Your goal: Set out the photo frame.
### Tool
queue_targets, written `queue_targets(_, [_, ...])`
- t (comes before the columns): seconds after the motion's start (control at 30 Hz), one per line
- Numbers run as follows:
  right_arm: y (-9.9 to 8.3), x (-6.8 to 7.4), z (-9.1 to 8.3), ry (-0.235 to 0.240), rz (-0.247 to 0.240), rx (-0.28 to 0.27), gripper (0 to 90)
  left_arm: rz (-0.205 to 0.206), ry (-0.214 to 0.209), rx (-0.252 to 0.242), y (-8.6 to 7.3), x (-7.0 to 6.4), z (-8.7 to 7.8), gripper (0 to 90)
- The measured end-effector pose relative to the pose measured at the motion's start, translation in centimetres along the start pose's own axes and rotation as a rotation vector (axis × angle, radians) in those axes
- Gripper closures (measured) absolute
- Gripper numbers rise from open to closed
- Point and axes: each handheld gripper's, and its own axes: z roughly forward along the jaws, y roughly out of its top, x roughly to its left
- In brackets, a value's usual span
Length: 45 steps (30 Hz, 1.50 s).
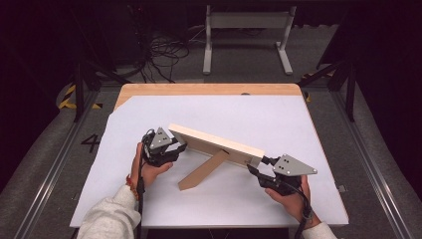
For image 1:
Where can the aluminium floor rail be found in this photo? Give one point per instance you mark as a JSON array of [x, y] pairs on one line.
[[49, 172], [375, 172]]

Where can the white sheet table cover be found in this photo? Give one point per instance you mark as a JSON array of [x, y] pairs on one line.
[[232, 113]]

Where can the yellow black striped floor tape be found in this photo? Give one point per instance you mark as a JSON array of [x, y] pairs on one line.
[[68, 96]]

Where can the black metal stand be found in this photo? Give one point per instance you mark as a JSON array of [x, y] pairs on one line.
[[349, 93], [79, 89]]

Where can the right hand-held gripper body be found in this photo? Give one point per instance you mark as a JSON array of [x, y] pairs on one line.
[[288, 172]]

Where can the light wooden table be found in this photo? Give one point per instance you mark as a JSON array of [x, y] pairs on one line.
[[205, 89]]

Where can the person's left hand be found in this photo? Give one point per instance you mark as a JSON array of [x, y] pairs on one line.
[[146, 172]]

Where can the white metal desk frame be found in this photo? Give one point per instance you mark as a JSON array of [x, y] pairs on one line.
[[247, 20]]

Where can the person's right hand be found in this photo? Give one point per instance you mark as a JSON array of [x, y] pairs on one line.
[[295, 205]]

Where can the pale wooden picture frame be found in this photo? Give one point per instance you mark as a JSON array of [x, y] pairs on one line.
[[215, 146]]

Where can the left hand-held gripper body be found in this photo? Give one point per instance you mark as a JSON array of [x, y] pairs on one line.
[[158, 149]]

